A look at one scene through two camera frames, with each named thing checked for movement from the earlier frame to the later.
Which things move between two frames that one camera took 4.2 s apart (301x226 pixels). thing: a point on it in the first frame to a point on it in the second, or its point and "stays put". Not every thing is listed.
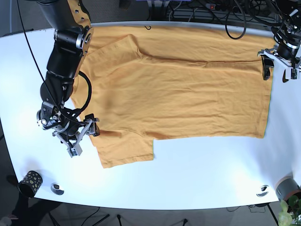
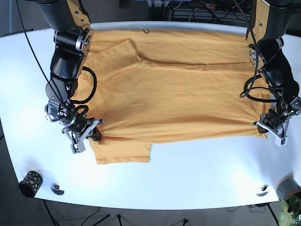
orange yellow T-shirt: [139, 84] stays put
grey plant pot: [286, 187] stays put
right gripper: [268, 55] to [279, 133]
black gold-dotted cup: [28, 186] stays put
